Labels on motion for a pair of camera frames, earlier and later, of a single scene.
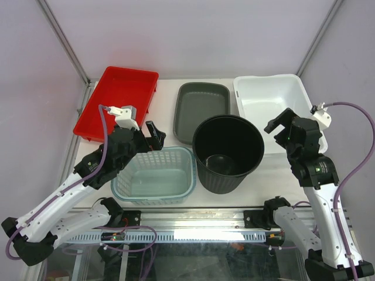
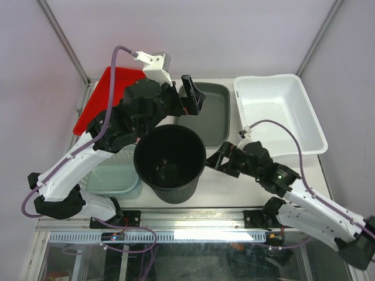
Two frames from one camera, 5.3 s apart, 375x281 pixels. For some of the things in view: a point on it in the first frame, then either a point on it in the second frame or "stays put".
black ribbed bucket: (226, 148) → (171, 158)
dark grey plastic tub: (195, 102) stays put
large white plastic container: (262, 98) stays put
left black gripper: (154, 143) → (188, 104)
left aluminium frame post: (63, 40) stays put
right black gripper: (284, 119) → (215, 160)
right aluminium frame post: (313, 47) stays put
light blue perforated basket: (166, 177) → (116, 177)
